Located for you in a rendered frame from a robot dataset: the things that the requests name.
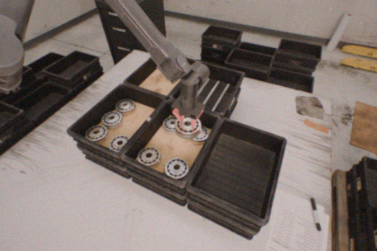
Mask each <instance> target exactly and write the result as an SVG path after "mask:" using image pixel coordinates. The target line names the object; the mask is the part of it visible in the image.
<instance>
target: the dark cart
mask: <svg viewBox="0 0 377 251"><path fill-rule="evenodd" d="M94 1H95V4H96V8H97V10H98V14H99V17H100V21H101V23H102V27H103V30H104V34H105V38H107V42H108V45H109V48H110V51H111V55H112V58H113V61H114V65H116V64H117V63H119V62H120V61H121V60H123V59H124V58H125V57H126V56H127V55H129V54H130V53H131V52H132V51H134V50H138V51H141V52H146V53H148V52H147V50H146V49H145V48H144V46H143V45H142V44H141V43H140V42H139V41H138V39H137V38H136V37H135V36H134V34H133V33H132V32H131V31H130V30H129V29H128V27H127V26H126V25H125V23H124V22H123V21H122V20H121V19H120V18H119V17H118V15H117V14H116V13H115V12H114V11H113V10H112V9H111V7H110V6H109V5H108V3H107V2H106V1H105V0H94ZM135 2H136V3H137V4H138V5H139V6H140V8H141V9H142V11H143V12H144V14H146V15H147V17H148V18H149V20H150V21H151V22H152V23H153V24H154V26H155V27H156V28H157V29H158V30H159V32H160V33H161V34H162V35H163V36H164V37H165V38H166V30H165V17H164V2H163V0H135Z"/></svg>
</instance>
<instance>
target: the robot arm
mask: <svg viewBox="0 0 377 251"><path fill-rule="evenodd" d="M105 1H106V2H107V3H108V5H109V6H110V7H111V9H112V10H113V11H114V12H115V13H116V14H117V15H118V17H119V18H120V19H121V20H122V21H123V22H124V23H125V25H126V26H127V27H128V29H129V30H130V31H131V32H132V33H133V34H134V36H135V37H136V38H137V39H138V41H139V42H140V43H141V44H142V45H143V46H144V48H145V49H146V50H147V52H148V53H149V55H150V56H151V59H152V60H153V61H154V62H155V64H156V65H157V69H159V71H160V72H161V73H162V74H163V76H164V77H165V78H166V79H167V80H168V81H170V83H171V84H174V83H175V82H176V81H178V80H179V79H181V96H179V98H178V99H177V100H176V101H175V102H174V103H173V104H172V108H175V109H174V110H173V114H174V115H175V116H176V118H177V119H178V120H179V121H180V123H182V121H183V119H184V116H185V117H188V118H190V119H191V124H192V127H194V125H195V123H196V121H197V119H198V118H199V116H200V115H201V114H202V112H203V110H204V108H205V104H202V103H200V102H197V89H198V87H199V86H201V85H202V83H203V82H204V81H205V80H206V79H207V78H208V76H209V73H210V72H209V69H208V68H207V66H205V65H203V64H201V63H200V62H199V61H197V62H196V63H194V64H193V65H190V64H189V62H188V61H187V59H186V58H185V57H184V55H183V54H182V53H181V52H180V50H179V49H178V48H175V47H174V45H173V44H172V43H171V42H170V41H168V40H167V39H166V38H165V37H164V36H163V35H162V34H161V33H160V32H159V30H158V29H157V28H156V27H155V26H154V24H153V23H152V22H151V21H150V20H149V18H148V17H147V15H146V14H144V12H143V11H142V9H141V8H140V6H139V5H138V4H137V3H136V2H135V0H105ZM34 4H35V0H0V92H3V93H5V94H9V91H11V90H13V89H15V88H16V87H17V86H18V85H19V84H20V83H21V80H22V68H23V65H24V61H25V54H24V49H23V47H22V46H23V44H24V40H25V35H26V31H27V27H28V24H29V20H30V17H31V13H32V11H33V7H34ZM180 115H181V117H180Z"/></svg>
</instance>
